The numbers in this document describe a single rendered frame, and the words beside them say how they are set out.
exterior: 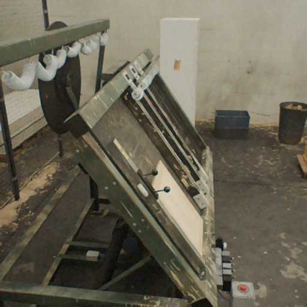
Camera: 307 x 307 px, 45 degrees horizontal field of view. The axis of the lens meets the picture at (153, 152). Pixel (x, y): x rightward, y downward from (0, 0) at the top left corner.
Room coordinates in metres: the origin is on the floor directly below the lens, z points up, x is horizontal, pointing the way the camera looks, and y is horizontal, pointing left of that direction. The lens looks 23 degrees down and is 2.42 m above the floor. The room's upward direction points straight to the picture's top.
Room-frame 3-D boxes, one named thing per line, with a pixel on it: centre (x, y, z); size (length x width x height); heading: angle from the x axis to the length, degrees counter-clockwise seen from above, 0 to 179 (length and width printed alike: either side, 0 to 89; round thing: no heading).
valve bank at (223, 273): (2.00, -0.49, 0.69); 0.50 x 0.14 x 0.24; 172
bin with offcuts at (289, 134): (6.17, -2.46, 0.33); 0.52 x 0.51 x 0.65; 170
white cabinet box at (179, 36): (6.33, -0.45, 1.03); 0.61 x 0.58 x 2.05; 170
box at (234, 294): (1.55, -0.49, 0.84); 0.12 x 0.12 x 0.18; 82
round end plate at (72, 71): (2.65, 0.64, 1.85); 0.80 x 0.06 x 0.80; 172
